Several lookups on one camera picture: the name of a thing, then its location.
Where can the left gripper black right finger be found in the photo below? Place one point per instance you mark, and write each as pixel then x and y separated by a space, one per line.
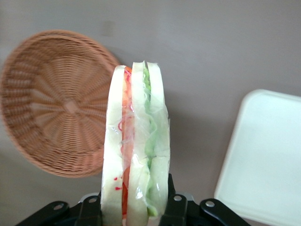
pixel 175 212

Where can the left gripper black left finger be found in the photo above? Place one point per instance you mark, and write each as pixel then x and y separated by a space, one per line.
pixel 90 212

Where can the triangle sandwich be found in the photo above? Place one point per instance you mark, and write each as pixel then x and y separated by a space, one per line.
pixel 138 141

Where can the cream plastic tray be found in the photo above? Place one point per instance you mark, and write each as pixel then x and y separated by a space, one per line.
pixel 265 153

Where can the shallow brown wicker basket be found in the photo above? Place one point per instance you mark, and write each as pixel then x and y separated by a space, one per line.
pixel 58 106

